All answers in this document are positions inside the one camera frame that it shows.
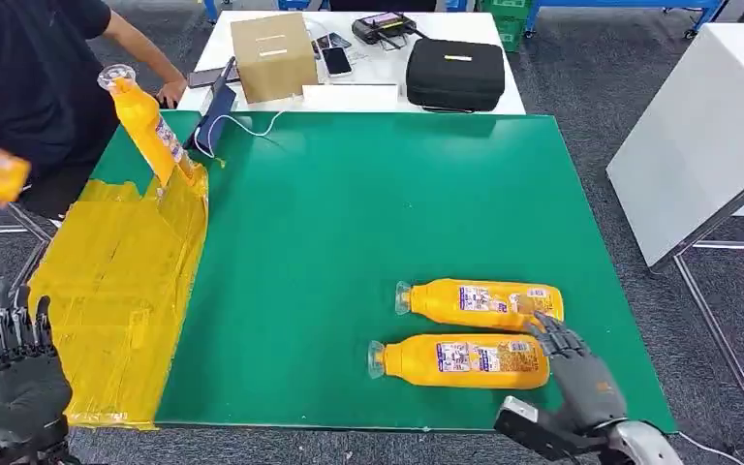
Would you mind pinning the green plastic crate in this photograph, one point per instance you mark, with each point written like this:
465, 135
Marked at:
510, 22

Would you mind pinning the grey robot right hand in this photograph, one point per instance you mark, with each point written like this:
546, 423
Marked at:
587, 391

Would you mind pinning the brown cardboard box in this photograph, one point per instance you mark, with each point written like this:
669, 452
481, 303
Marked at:
274, 61

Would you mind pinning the person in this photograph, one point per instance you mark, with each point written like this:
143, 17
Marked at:
25, 77

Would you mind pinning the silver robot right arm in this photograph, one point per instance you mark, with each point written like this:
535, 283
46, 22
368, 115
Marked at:
641, 447

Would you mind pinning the small dark smartphone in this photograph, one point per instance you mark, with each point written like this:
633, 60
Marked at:
338, 40

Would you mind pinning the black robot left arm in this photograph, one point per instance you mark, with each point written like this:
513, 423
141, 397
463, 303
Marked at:
38, 452

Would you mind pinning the dark phone with grey edge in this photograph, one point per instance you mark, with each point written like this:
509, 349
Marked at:
204, 77

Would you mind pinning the green mat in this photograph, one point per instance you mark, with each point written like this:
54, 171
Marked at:
378, 205

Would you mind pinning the white table with metal frame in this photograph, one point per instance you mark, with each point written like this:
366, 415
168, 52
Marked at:
706, 135

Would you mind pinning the person's left hand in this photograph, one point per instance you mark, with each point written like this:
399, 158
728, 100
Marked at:
172, 93

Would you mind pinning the flat white box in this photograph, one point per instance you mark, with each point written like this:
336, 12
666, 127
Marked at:
349, 98

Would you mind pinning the black zip case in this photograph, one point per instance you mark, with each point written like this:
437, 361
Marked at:
455, 74

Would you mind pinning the black smartphone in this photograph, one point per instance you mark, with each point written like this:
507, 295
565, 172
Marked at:
337, 62

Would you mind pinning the black controller with screen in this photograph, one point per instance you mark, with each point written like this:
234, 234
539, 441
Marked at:
381, 27

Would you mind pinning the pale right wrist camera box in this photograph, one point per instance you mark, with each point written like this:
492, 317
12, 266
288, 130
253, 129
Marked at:
526, 429

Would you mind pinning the blue metal frame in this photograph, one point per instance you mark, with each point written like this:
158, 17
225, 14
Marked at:
625, 5

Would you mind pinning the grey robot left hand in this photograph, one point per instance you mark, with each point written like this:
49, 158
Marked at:
22, 391

